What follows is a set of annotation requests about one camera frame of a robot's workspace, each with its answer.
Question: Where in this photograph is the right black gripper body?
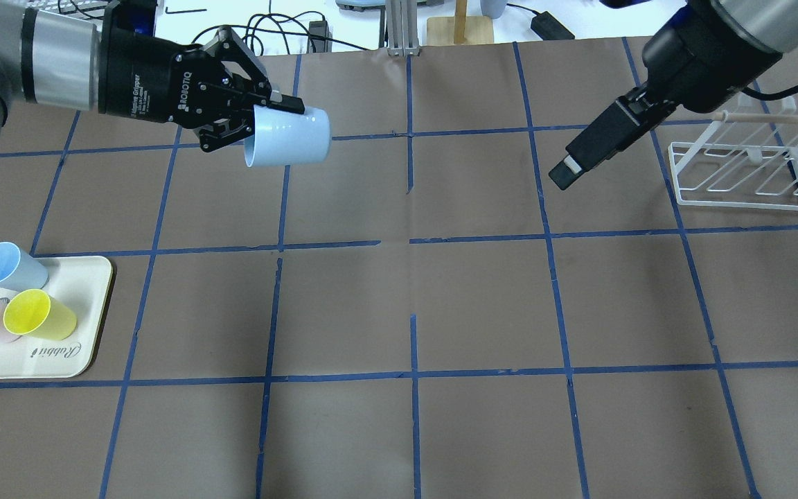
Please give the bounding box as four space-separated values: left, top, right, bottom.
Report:
639 10 782 116

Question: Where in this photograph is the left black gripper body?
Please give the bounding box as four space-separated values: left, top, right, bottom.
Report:
98 20 233 129

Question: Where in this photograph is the light blue ikea cup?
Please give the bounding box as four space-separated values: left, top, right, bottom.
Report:
244 105 332 168

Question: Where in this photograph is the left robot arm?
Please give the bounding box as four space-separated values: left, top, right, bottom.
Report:
0 1 305 152

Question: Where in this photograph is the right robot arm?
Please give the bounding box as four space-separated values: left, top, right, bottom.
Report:
549 1 798 190

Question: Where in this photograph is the blue cup on desk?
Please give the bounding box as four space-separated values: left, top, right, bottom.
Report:
479 0 508 20

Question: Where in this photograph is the blue cup on tray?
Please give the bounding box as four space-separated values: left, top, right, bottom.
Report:
0 241 48 292

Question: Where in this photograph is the yellow cup on tray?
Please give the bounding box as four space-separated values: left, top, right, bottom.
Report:
3 288 78 341

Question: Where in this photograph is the black power adapter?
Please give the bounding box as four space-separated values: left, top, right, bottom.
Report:
530 12 576 41

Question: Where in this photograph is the cream serving tray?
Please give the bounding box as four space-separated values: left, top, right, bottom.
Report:
0 256 115 379

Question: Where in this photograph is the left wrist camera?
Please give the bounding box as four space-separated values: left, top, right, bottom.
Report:
107 1 159 37

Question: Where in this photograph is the white wire cup rack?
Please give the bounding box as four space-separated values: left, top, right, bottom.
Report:
667 96 798 211

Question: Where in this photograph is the aluminium frame post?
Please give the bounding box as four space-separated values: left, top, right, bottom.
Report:
385 1 420 57

